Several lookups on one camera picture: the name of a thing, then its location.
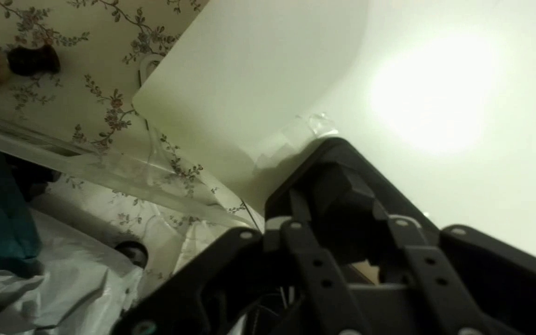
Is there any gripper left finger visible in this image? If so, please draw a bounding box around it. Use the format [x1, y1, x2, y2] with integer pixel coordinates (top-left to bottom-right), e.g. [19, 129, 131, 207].
[112, 138, 373, 335]

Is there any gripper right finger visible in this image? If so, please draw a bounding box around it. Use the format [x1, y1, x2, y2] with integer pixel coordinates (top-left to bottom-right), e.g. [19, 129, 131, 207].
[341, 138, 536, 335]

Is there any white board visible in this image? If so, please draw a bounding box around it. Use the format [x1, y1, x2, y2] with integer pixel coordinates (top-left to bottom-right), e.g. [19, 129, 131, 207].
[131, 0, 536, 270]

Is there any clear plastic container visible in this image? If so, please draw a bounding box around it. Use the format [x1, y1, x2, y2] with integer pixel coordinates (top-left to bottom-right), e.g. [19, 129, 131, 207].
[0, 52, 341, 233]

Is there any floral bed sheet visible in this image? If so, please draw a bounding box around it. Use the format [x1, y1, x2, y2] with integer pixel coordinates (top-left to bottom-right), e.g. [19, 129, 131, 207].
[0, 0, 265, 284]

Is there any white plastic bag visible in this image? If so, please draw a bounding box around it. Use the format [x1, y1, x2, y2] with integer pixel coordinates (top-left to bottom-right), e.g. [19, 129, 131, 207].
[0, 208, 145, 335]

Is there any shaving brush with black handle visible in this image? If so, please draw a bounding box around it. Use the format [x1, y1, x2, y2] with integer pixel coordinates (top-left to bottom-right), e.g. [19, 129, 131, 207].
[0, 43, 62, 89]

